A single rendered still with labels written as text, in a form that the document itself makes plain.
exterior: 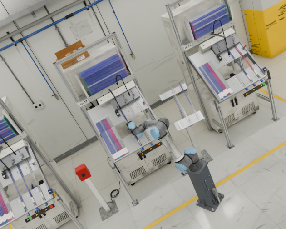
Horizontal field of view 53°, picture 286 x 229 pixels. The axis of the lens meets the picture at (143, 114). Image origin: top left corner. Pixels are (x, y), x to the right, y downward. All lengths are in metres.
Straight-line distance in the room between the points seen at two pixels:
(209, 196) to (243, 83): 1.42
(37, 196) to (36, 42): 2.35
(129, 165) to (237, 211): 1.43
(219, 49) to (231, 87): 0.51
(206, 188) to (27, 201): 1.96
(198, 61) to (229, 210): 1.79
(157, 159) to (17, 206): 1.77
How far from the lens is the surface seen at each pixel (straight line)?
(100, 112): 3.47
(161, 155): 3.88
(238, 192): 3.43
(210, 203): 3.30
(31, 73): 4.84
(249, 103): 4.26
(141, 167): 3.87
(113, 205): 3.93
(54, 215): 4.01
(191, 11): 3.82
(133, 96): 3.41
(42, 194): 3.48
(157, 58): 5.17
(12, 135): 3.54
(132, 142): 3.34
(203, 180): 3.06
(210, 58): 3.77
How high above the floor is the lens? 2.59
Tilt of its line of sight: 29 degrees down
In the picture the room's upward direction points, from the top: 25 degrees counter-clockwise
